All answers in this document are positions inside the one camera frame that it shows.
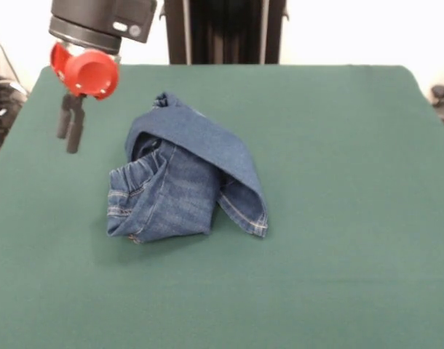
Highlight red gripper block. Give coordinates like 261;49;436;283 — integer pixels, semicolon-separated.
49;42;120;155

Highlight blue denim jeans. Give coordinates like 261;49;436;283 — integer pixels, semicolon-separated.
106;91;269;245

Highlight dark green table cloth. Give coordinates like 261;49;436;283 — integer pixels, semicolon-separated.
0;64;444;349

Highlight thin grey cable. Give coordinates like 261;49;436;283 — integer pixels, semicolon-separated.
0;29;28;97

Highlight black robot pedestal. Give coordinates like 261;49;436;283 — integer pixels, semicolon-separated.
159;0;291;65

